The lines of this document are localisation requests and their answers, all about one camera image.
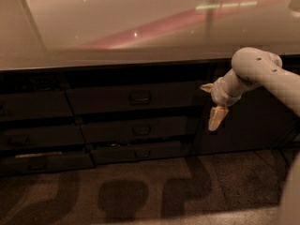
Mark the dark cabinet door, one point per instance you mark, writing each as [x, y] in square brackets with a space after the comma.
[257, 121]

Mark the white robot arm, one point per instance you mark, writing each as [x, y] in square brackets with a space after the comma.
[252, 68]

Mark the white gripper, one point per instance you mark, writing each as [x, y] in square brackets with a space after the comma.
[219, 93]

